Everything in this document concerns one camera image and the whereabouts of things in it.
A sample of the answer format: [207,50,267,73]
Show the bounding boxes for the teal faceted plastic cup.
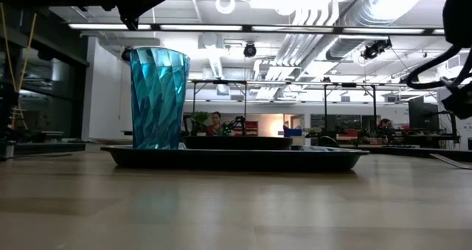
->
[129,46,191,150]

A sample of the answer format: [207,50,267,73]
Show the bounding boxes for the black round plate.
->
[181,135,294,151]

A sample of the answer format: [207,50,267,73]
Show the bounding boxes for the black rectangular tray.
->
[100,143,370,173]

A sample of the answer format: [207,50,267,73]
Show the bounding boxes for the green potted plant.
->
[191,111,209,137]

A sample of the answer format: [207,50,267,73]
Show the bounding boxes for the person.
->
[205,111,226,137]
[376,118,395,142]

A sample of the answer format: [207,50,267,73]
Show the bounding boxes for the red shelf unit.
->
[244,120,260,137]

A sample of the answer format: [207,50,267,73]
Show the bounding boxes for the large dark monitor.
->
[408,96,440,132]

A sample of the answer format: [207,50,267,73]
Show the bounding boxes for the grey flat strip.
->
[429,153,472,170]

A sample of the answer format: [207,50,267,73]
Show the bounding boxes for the white ring light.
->
[215,0,237,15]

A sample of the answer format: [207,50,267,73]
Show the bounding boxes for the overhead frame bar with lights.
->
[68,22,445,35]

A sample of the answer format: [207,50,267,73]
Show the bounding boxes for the yellow cable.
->
[0,2,38,130]

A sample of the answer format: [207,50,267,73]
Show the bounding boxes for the black ceiling camera on mount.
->
[361,38,393,60]

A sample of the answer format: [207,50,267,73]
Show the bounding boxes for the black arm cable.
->
[405,45,472,91]

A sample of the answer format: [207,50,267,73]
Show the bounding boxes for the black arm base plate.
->
[383,145,472,163]

